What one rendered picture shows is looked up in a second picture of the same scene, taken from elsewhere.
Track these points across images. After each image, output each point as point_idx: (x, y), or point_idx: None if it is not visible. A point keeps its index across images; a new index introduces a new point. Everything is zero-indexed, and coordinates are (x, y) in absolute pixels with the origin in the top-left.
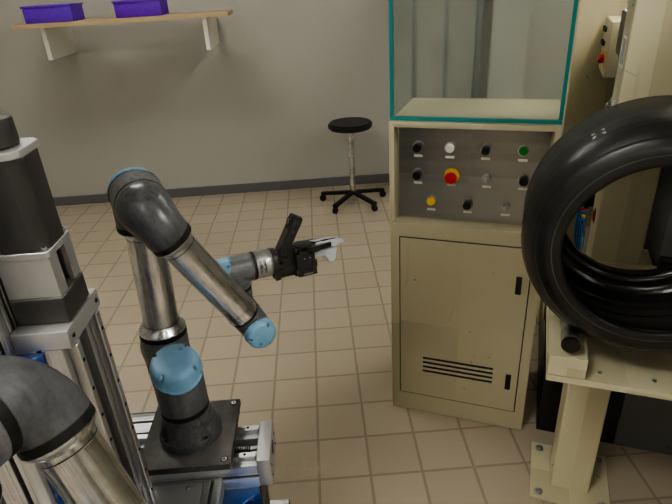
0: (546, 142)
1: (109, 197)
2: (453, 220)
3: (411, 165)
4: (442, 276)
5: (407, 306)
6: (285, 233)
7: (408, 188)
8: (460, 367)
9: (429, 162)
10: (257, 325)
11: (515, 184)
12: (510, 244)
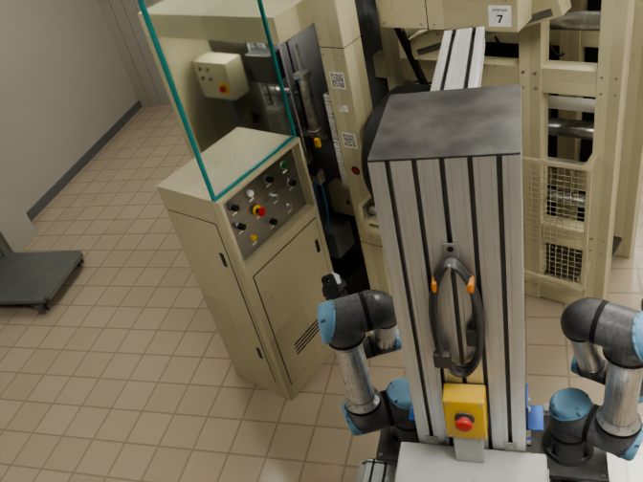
0: (290, 152)
1: (340, 332)
2: (267, 239)
3: (233, 224)
4: (283, 278)
5: (275, 320)
6: (334, 289)
7: (237, 241)
8: (313, 327)
9: (242, 212)
10: (398, 333)
11: (287, 188)
12: (304, 225)
